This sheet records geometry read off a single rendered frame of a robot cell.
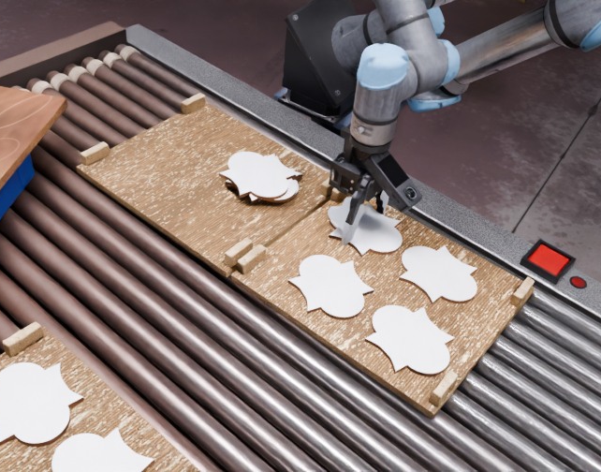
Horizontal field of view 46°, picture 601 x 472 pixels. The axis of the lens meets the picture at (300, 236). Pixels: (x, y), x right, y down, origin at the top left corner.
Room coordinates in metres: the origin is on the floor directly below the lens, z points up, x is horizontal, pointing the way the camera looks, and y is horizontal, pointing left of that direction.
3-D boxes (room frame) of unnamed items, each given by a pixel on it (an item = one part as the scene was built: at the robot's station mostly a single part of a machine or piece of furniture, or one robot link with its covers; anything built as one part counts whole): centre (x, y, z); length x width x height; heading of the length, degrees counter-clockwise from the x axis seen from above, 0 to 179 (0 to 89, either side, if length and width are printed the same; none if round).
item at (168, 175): (1.10, 0.19, 0.93); 0.41 x 0.35 x 0.02; 55
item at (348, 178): (1.01, -0.09, 1.08); 0.09 x 0.08 x 0.12; 56
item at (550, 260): (0.98, -0.47, 0.92); 0.06 x 0.06 x 0.01; 54
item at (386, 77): (1.01, -0.10, 1.24); 0.09 x 0.08 x 0.11; 133
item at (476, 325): (0.87, -0.16, 0.93); 0.41 x 0.35 x 0.02; 56
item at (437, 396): (0.65, -0.24, 0.95); 0.06 x 0.02 x 0.03; 146
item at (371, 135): (1.00, -0.10, 1.16); 0.08 x 0.08 x 0.05
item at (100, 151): (1.11, 0.42, 0.95); 0.06 x 0.02 x 0.03; 145
